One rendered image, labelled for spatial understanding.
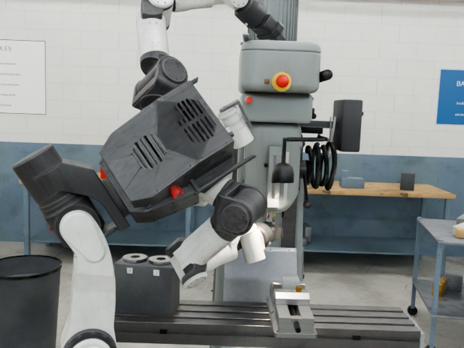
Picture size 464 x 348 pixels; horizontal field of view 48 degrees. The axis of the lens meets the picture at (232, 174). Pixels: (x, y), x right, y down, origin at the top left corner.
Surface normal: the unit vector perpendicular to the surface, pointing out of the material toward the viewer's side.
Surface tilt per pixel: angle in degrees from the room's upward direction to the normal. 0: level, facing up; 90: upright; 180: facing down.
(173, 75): 61
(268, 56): 90
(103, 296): 90
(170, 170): 74
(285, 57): 90
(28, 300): 94
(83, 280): 115
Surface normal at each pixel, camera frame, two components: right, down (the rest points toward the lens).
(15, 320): 0.11, 0.19
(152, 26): 0.22, -0.40
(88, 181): 0.33, 0.13
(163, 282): -0.14, 0.12
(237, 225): -0.33, 0.24
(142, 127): -0.17, -0.17
